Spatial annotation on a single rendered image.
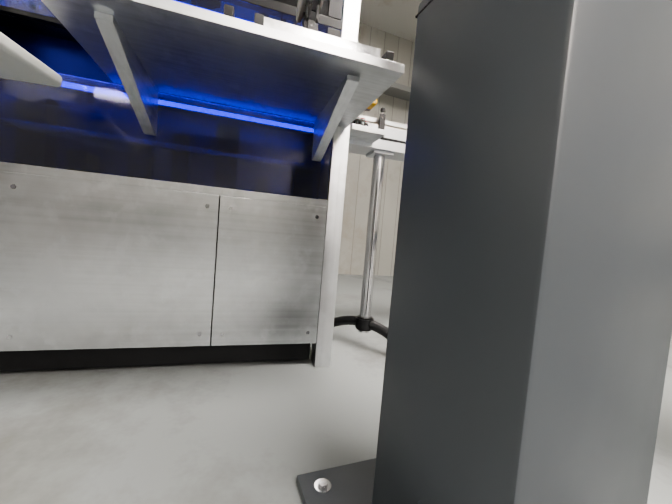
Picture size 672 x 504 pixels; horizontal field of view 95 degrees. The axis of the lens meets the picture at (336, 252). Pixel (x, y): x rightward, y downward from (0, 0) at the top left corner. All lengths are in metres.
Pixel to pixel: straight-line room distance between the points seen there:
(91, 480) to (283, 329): 0.59
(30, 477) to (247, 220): 0.73
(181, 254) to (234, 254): 0.16
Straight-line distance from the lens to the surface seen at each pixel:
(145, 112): 1.02
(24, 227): 1.19
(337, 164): 1.12
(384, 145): 1.33
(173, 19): 0.79
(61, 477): 0.86
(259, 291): 1.07
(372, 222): 1.31
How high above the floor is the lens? 0.48
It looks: 3 degrees down
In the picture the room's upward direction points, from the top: 5 degrees clockwise
